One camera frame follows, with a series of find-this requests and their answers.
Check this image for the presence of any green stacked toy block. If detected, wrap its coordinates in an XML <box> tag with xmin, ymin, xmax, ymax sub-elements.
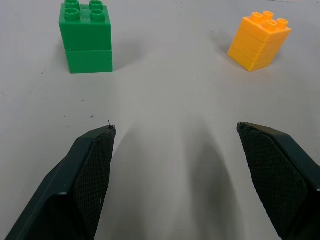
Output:
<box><xmin>58</xmin><ymin>0</ymin><xmax>114</xmax><ymax>74</ymax></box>

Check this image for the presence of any yellow stacked toy block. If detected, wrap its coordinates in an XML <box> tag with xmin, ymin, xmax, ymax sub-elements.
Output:
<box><xmin>227</xmin><ymin>10</ymin><xmax>292</xmax><ymax>73</ymax></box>

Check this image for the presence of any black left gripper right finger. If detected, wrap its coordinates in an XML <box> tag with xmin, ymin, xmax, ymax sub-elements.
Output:
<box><xmin>236</xmin><ymin>121</ymin><xmax>320</xmax><ymax>240</ymax></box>

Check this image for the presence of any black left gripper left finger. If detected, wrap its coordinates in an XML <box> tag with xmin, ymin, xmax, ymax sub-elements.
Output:
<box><xmin>4</xmin><ymin>124</ymin><xmax>117</xmax><ymax>240</ymax></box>

